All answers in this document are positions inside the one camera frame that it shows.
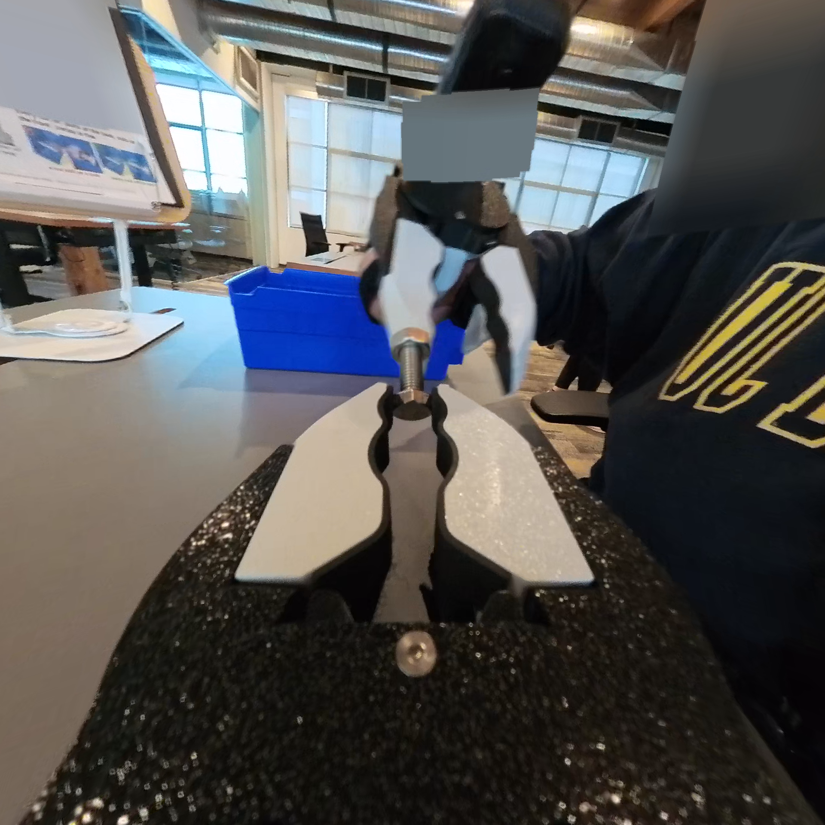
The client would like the wooden pillar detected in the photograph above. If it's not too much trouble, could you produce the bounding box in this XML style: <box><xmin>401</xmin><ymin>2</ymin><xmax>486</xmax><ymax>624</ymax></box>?
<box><xmin>58</xmin><ymin>244</ymin><xmax>112</xmax><ymax>297</ymax></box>

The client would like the person's navy printed sweatshirt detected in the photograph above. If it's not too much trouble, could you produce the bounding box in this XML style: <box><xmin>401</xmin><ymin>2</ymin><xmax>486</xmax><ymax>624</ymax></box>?
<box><xmin>580</xmin><ymin>187</ymin><xmax>825</xmax><ymax>807</ymax></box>

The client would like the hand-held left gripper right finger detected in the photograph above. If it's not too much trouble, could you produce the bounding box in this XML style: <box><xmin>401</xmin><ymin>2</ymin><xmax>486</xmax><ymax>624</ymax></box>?
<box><xmin>433</xmin><ymin>383</ymin><xmax>595</xmax><ymax>593</ymax></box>

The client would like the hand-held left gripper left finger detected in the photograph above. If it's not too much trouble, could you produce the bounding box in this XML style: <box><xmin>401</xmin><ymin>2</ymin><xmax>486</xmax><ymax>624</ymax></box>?
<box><xmin>234</xmin><ymin>382</ymin><xmax>394</xmax><ymax>597</ymax></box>

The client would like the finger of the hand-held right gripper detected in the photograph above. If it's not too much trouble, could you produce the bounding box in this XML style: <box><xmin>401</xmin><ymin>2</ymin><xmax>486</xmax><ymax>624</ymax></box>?
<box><xmin>476</xmin><ymin>247</ymin><xmax>540</xmax><ymax>395</ymax></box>
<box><xmin>377</xmin><ymin>218</ymin><xmax>447</xmax><ymax>337</ymax></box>

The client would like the black chair armrest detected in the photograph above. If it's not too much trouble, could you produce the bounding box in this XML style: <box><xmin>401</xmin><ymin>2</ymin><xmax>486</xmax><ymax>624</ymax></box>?
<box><xmin>530</xmin><ymin>357</ymin><xmax>612</xmax><ymax>431</ymax></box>

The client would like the blue plastic bin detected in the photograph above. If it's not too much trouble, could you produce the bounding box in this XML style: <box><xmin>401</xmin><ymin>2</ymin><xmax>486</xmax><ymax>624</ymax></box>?
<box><xmin>227</xmin><ymin>266</ymin><xmax>468</xmax><ymax>381</ymax></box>

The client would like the person's right forearm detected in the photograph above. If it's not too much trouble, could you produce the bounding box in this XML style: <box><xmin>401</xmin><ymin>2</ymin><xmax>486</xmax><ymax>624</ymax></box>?
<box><xmin>525</xmin><ymin>193</ymin><xmax>620</xmax><ymax>352</ymax></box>

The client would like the instruction board on stand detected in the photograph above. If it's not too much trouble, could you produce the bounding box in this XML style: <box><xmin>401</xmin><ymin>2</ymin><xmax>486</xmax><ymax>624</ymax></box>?
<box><xmin>0</xmin><ymin>6</ymin><xmax>192</xmax><ymax>363</ymax></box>

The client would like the silver ceiling air duct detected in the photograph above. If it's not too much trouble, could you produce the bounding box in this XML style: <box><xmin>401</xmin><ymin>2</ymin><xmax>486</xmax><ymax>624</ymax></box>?
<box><xmin>196</xmin><ymin>0</ymin><xmax>694</xmax><ymax>126</ymax></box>

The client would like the black office chair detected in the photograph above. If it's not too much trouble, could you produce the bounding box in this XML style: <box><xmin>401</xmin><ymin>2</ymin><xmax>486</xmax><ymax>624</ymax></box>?
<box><xmin>299</xmin><ymin>213</ymin><xmax>331</xmax><ymax>257</ymax></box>

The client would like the steel hex bolt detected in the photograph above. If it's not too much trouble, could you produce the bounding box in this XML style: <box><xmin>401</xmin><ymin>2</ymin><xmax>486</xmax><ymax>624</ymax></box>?
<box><xmin>388</xmin><ymin>326</ymin><xmax>433</xmax><ymax>395</ymax></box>

